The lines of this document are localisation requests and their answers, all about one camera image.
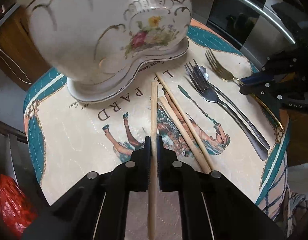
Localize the white floral ceramic utensil holder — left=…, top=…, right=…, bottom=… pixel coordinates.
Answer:
left=17, top=0, right=193, bottom=103

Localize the silver flower-end utensil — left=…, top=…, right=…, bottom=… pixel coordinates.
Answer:
left=185, top=59, right=270, bottom=160

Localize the white cable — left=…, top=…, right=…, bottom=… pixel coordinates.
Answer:
left=0, top=38, right=32, bottom=85

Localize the steel appliance handle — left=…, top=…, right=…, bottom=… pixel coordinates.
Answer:
left=191, top=0, right=297, bottom=45

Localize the wooden chopstick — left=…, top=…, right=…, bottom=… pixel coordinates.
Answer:
left=147, top=81, right=158, bottom=240
left=155, top=72, right=215, bottom=170
left=162, top=87, right=194, bottom=140
left=158, top=96, right=211, bottom=174

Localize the gold fork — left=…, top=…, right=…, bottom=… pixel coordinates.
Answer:
left=205, top=48, right=285, bottom=132

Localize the printed horse placemat cloth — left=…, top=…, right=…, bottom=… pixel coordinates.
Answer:
left=22, top=18, right=292, bottom=240

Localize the red plastic bag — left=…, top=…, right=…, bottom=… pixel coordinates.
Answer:
left=0, top=174, right=38, bottom=239

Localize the plaid trouser leg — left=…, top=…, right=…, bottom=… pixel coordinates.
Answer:
left=256, top=157, right=308, bottom=237

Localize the wooden cabinet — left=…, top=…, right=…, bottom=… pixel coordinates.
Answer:
left=0, top=7, right=51, bottom=91

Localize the silver fork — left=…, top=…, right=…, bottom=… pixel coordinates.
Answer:
left=184, top=62, right=269, bottom=162

